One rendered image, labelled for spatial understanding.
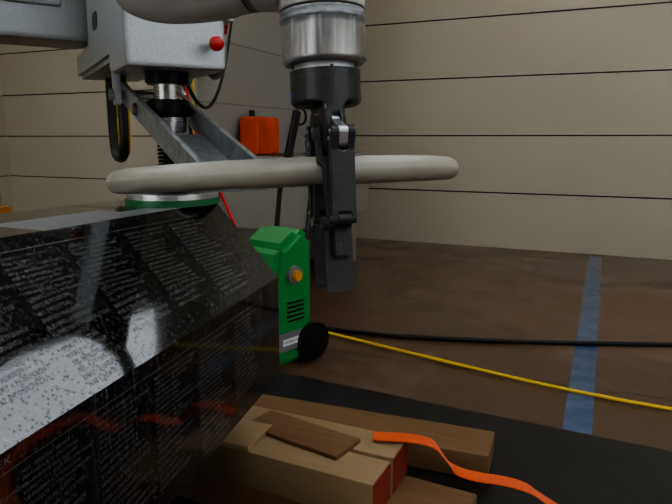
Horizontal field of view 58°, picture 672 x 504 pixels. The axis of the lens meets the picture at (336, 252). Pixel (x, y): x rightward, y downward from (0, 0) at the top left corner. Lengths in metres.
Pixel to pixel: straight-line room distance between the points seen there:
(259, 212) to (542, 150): 2.70
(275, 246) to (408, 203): 3.35
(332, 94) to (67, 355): 0.56
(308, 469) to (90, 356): 0.71
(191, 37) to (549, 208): 4.50
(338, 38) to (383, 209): 5.30
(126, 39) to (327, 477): 1.06
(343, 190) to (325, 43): 0.15
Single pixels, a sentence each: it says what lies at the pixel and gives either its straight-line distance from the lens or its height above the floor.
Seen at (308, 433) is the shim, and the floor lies 0.22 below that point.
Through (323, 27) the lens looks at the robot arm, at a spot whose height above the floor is 1.08.
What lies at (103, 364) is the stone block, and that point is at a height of 0.64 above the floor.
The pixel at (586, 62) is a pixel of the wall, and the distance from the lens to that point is 5.58.
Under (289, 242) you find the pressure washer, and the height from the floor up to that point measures 0.54.
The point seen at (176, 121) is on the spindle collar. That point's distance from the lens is 1.47.
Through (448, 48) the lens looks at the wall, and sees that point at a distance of 5.76.
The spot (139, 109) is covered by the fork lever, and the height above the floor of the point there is 1.04.
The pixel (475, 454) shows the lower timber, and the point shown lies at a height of 0.09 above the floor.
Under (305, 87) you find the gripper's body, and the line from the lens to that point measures 0.64.
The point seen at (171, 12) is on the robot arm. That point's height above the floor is 1.11.
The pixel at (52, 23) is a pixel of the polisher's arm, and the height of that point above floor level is 1.30.
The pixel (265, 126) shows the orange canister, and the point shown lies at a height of 1.05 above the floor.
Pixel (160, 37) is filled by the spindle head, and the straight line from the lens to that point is 1.41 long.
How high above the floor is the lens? 0.98
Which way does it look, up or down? 11 degrees down
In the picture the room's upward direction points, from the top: straight up
